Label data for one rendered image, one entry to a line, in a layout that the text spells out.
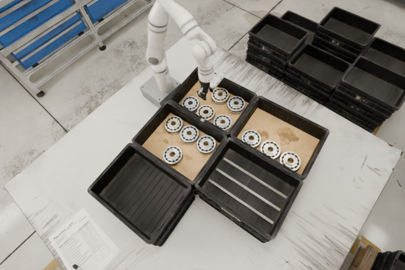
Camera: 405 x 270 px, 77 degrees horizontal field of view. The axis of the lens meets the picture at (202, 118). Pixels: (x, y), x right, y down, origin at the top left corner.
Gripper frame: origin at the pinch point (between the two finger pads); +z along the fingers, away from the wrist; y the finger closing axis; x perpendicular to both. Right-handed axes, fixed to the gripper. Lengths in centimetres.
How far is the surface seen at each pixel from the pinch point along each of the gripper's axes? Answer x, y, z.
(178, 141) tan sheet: -2.9, 25.2, 17.4
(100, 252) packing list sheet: -2, 90, 30
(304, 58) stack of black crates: 18, -110, 62
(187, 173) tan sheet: 11.9, 36.0, 17.6
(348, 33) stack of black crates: 38, -145, 51
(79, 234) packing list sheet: -17, 91, 30
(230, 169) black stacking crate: 28.7, 21.7, 17.8
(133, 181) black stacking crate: -8, 55, 18
